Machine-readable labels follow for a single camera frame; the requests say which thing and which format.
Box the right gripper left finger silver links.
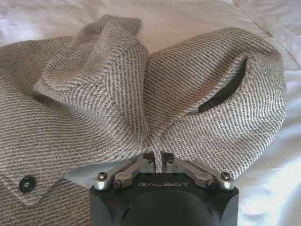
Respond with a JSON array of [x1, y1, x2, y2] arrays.
[[94, 153, 156, 191]]

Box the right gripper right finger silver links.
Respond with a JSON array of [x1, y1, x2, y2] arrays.
[[160, 152, 234, 190]]

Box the beige twill woven jacket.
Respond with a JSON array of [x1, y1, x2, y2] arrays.
[[0, 14, 288, 226]]

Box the white bed sheet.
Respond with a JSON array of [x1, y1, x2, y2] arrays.
[[0, 0, 301, 226]]

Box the black jacket button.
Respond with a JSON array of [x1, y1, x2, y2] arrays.
[[18, 175, 36, 194]]

